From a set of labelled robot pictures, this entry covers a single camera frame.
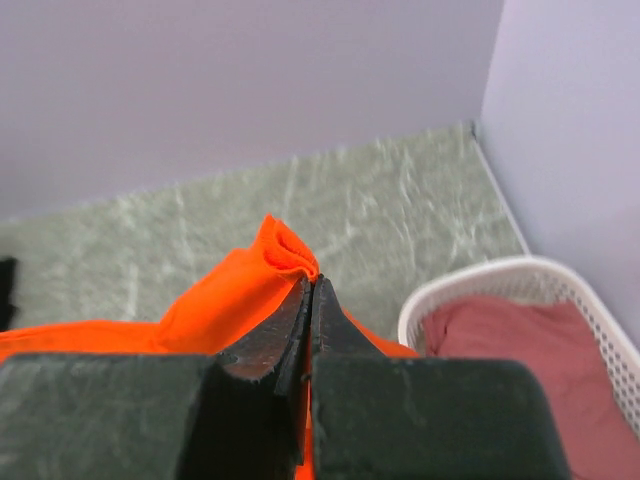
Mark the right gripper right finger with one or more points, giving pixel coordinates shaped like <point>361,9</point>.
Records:
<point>377,416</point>

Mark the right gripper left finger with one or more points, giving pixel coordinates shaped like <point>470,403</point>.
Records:
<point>237,414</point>

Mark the orange t-shirt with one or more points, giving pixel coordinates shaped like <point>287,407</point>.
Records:
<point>234,298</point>

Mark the dusty red t-shirt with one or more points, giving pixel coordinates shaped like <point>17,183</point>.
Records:
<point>586,384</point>

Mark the white perforated laundry basket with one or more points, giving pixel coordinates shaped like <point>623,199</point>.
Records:
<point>535,280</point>

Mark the folded black t-shirt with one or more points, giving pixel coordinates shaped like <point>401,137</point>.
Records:
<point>8,271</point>

